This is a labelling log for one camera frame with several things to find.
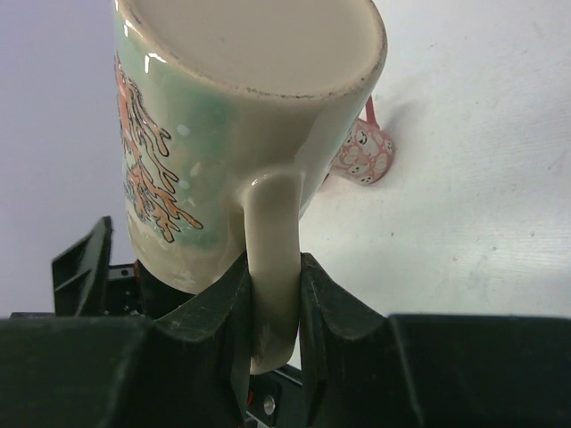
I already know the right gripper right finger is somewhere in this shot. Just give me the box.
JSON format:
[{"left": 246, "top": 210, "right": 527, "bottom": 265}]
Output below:
[{"left": 300, "top": 253, "right": 570, "bottom": 427}]

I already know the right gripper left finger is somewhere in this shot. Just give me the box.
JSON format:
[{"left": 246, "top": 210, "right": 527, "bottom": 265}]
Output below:
[{"left": 1, "top": 257, "right": 252, "bottom": 427}]

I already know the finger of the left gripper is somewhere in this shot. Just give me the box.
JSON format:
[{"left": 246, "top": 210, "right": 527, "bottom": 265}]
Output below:
[{"left": 52, "top": 216, "right": 112, "bottom": 317}]

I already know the pink patterned mug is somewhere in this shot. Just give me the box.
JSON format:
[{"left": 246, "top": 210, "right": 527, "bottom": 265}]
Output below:
[{"left": 329, "top": 96, "right": 395, "bottom": 185}]

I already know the cream floral mug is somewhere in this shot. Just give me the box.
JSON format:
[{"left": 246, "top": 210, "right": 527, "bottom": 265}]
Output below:
[{"left": 112, "top": 1, "right": 387, "bottom": 375}]

